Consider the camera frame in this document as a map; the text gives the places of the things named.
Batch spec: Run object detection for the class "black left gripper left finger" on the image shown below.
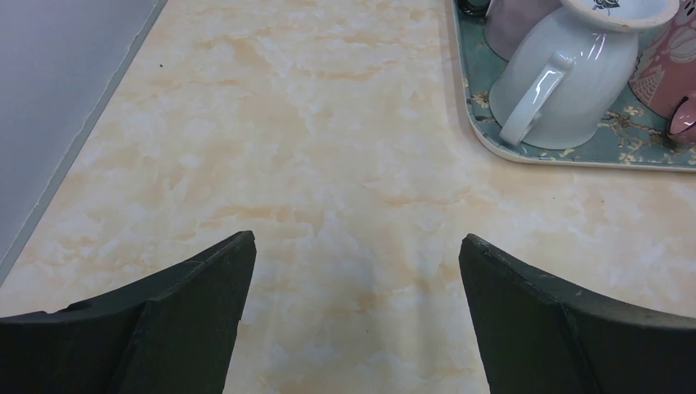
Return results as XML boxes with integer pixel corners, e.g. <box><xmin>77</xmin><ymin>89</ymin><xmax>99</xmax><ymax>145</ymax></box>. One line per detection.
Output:
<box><xmin>1</xmin><ymin>231</ymin><xmax>256</xmax><ymax>393</ymax></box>

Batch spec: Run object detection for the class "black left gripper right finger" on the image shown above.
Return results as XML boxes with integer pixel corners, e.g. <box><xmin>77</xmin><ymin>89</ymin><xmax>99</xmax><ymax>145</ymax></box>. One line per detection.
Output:
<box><xmin>459</xmin><ymin>234</ymin><xmax>695</xmax><ymax>393</ymax></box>

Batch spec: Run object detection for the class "white ceramic mug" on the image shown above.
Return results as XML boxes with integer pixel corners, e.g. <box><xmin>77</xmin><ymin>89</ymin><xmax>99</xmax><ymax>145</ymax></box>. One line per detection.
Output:
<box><xmin>488</xmin><ymin>0</ymin><xmax>680</xmax><ymax>149</ymax></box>

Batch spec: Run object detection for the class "pink patterned mug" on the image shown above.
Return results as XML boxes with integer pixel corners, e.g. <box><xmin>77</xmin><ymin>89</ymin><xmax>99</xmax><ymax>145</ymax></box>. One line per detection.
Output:
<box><xmin>630</xmin><ymin>1</ymin><xmax>695</xmax><ymax>144</ymax></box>

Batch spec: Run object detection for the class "mauve purple mug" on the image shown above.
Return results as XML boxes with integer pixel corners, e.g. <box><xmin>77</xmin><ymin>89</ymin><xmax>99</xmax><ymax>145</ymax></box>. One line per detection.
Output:
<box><xmin>484</xmin><ymin>0</ymin><xmax>561</xmax><ymax>61</ymax></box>

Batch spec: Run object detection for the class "teal floral serving tray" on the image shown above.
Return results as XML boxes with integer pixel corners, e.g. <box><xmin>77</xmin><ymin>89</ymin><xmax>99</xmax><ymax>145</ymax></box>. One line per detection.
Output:
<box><xmin>453</xmin><ymin>10</ymin><xmax>695</xmax><ymax>172</ymax></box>

